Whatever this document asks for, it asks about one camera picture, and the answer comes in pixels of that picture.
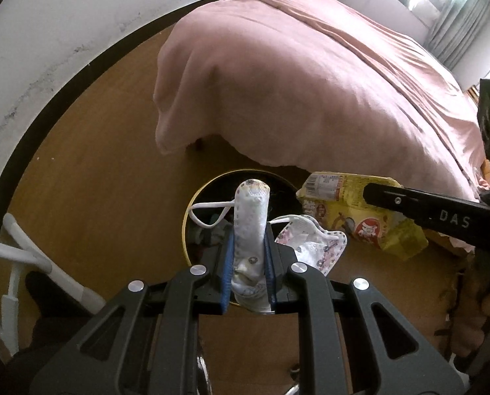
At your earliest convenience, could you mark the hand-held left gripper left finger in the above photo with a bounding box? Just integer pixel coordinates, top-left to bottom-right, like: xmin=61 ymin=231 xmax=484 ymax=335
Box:
xmin=31 ymin=230 xmax=235 ymax=395

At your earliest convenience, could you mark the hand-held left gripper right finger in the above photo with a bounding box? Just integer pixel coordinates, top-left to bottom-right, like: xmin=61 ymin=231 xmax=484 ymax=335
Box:
xmin=263 ymin=232 xmax=461 ymax=395

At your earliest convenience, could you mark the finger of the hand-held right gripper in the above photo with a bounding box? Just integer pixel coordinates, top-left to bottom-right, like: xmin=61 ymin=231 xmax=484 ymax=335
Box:
xmin=362 ymin=183 xmax=490 ymax=252

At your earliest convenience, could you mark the white dotted face mask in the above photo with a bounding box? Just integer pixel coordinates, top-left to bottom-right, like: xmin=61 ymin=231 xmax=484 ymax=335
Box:
xmin=188 ymin=178 xmax=274 ymax=314

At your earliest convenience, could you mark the yellow snack packet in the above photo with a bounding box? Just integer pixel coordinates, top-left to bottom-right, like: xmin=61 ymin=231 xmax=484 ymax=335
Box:
xmin=296 ymin=171 xmax=429 ymax=261

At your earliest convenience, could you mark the black bin with gold rim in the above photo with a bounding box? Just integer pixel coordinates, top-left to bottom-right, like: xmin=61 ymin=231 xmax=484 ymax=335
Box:
xmin=182 ymin=169 xmax=300 ymax=307

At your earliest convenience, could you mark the crumpled grey wrapper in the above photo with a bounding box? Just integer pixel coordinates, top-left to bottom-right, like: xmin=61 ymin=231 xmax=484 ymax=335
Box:
xmin=196 ymin=213 xmax=229 ymax=250

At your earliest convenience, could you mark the pink patterned face mask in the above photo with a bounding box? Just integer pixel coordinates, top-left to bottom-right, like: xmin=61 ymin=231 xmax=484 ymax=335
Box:
xmin=270 ymin=213 xmax=348 ymax=277

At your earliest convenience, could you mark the grey curtain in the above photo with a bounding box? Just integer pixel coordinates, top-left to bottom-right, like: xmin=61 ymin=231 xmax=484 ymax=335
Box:
xmin=424 ymin=0 xmax=490 ymax=77

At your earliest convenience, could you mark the chrome chair base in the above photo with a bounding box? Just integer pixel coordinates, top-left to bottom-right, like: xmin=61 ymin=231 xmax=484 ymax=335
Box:
xmin=195 ymin=352 xmax=305 ymax=395

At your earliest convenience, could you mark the pink blanket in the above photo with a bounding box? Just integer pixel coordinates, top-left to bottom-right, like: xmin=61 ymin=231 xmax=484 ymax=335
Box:
xmin=154 ymin=0 xmax=487 ymax=192

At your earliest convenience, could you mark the white metal rack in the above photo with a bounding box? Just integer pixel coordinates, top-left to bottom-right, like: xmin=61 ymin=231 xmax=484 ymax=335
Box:
xmin=0 ymin=213 xmax=106 ymax=356

